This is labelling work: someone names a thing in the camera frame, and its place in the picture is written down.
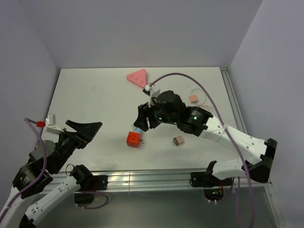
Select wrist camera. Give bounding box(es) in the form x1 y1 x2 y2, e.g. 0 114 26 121
35 114 64 135
143 84 160 107

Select aluminium right rail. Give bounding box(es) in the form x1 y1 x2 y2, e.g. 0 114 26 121
220 67 286 228

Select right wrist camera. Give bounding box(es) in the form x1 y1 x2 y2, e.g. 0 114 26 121
143 84 160 107

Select red cube socket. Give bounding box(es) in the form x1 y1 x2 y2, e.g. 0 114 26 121
126 131 144 148

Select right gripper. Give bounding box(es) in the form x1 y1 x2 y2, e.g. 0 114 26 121
133 96 179 132

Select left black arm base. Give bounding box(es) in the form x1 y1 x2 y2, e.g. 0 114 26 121
74 175 108 206

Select light blue charger plug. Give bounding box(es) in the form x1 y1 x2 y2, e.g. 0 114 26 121
133 128 142 134

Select aluminium rail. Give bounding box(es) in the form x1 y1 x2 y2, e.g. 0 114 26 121
220 67 286 228
22 167 272 195

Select orange pink charger plug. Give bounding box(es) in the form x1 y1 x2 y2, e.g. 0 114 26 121
189 95 199 105

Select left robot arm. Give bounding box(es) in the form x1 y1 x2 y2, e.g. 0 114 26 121
0 118 103 228

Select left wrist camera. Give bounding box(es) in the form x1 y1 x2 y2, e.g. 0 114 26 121
35 114 64 135

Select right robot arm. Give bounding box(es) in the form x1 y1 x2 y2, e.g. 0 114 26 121
134 90 277 187

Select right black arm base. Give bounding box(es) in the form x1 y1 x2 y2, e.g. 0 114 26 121
190 171 233 200

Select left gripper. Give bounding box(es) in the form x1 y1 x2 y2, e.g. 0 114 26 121
52 119 103 171

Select brown pink charger plug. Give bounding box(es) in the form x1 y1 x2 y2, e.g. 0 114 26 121
172 136 184 146

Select aluminium front rail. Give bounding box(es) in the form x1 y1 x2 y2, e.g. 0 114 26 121
22 167 272 195

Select pink triangular power strip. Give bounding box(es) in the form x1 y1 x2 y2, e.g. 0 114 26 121
126 69 147 89

